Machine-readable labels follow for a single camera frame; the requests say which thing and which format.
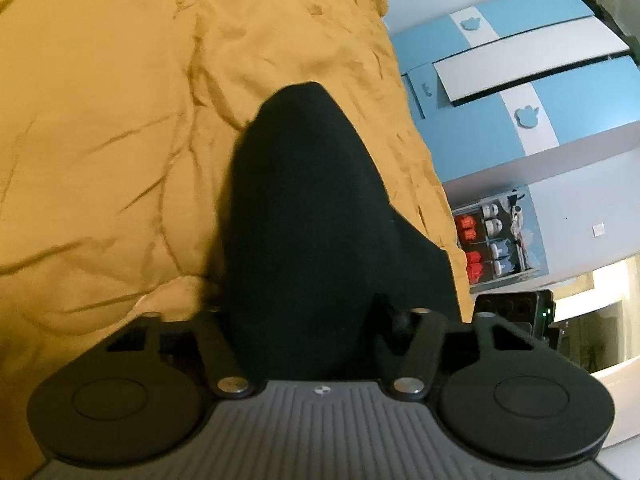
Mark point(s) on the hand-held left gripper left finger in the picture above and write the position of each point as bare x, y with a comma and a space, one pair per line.
215, 355

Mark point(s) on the black pants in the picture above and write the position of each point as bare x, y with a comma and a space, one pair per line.
310, 220

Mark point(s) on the red shoes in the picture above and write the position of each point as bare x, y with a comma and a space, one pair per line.
467, 227
475, 266

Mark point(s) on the blue and white wardrobe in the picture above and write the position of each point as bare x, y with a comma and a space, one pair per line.
530, 70

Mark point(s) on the yellow blanket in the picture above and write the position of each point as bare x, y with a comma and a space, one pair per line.
110, 135

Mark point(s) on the window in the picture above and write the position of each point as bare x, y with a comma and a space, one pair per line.
600, 310

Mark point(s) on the small square wall sticker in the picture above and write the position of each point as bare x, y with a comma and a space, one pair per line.
598, 229

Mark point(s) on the blue and white shoes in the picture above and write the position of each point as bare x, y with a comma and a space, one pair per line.
501, 257

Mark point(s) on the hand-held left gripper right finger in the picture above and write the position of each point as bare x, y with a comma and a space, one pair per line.
425, 340

